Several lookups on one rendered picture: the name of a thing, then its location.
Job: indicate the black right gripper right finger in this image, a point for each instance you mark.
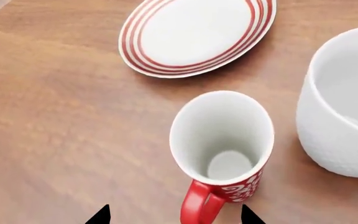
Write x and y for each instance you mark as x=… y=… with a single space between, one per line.
x=249 y=215

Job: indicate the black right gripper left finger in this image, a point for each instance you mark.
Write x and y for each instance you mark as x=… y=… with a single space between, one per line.
x=102 y=217

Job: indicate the red mug with white pattern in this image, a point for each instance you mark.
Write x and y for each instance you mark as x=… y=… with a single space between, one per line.
x=221 y=144

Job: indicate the white plate with red rings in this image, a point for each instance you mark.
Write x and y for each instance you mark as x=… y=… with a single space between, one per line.
x=194 y=35

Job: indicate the white textured bowl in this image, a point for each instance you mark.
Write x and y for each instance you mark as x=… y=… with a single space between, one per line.
x=340 y=105

